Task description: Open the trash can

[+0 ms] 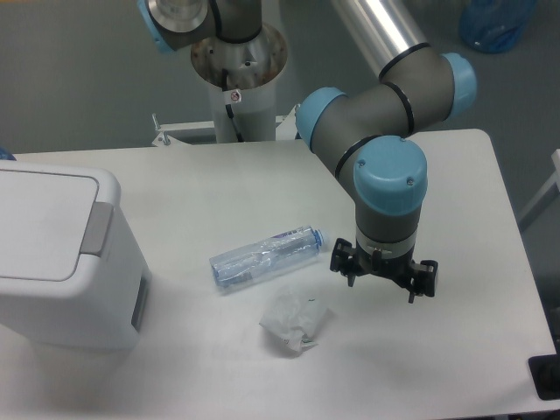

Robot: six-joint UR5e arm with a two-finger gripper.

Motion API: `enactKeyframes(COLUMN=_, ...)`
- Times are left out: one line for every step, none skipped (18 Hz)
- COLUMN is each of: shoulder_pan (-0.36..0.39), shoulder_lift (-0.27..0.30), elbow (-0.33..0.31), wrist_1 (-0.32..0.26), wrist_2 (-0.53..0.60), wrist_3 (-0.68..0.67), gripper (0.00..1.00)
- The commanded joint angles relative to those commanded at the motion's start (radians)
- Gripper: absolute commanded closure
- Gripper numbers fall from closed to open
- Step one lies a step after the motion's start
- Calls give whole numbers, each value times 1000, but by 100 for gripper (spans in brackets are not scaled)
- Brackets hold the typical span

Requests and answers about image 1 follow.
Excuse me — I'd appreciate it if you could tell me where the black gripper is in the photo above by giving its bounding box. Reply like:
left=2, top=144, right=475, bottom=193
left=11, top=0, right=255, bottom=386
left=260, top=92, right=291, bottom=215
left=330, top=238, right=438, bottom=304

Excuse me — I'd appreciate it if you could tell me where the blue plastic bag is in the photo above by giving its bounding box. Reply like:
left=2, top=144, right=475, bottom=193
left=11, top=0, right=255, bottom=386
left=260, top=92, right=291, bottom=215
left=458, top=0, right=537, bottom=53

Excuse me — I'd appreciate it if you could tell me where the black object at table edge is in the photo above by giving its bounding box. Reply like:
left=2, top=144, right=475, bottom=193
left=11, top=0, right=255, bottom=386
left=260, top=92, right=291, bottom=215
left=528, top=354, right=559, bottom=401

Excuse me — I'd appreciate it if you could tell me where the crumpled white paper wrapper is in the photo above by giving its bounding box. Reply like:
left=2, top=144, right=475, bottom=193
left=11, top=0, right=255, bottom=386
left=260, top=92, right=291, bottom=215
left=259, top=286, right=328, bottom=358

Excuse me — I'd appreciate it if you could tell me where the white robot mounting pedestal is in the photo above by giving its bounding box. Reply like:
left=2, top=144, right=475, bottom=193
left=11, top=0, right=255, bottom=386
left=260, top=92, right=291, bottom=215
left=152, top=24, right=288, bottom=146

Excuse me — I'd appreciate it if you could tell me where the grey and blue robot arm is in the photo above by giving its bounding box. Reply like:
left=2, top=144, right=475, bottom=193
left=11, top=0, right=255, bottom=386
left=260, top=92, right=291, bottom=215
left=138, top=1, right=477, bottom=297

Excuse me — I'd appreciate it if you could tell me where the clear plastic water bottle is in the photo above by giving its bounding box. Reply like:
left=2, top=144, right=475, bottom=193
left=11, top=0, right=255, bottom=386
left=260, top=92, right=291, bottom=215
left=209, top=226, right=332, bottom=295

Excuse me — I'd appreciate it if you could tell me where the white trash can with lid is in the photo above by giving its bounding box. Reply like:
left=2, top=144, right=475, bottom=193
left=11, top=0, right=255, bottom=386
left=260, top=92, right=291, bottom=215
left=1, top=160, right=151, bottom=350

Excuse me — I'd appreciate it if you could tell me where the white frame at right edge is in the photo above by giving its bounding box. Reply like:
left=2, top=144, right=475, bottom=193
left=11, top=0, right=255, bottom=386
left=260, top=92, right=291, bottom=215
left=517, top=149, right=559, bottom=233

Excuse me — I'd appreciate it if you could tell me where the black cable on pedestal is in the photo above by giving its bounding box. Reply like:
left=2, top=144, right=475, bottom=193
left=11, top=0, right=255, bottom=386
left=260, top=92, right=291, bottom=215
left=220, top=68, right=245, bottom=144

